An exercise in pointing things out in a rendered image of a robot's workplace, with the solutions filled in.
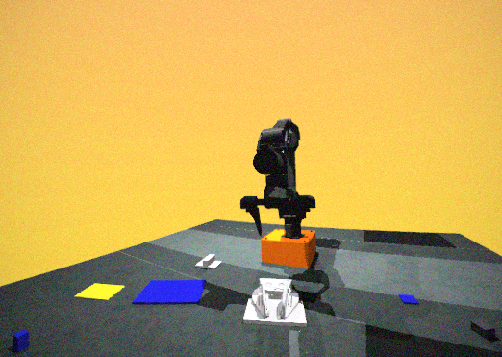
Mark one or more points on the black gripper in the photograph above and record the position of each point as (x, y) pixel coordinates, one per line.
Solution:
(303, 202)

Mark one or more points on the blue flat square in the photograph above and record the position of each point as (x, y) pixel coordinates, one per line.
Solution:
(171, 292)

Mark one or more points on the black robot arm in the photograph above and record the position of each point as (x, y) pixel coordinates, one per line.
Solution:
(270, 160)

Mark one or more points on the yellow flat square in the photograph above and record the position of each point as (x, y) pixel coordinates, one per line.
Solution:
(100, 291)

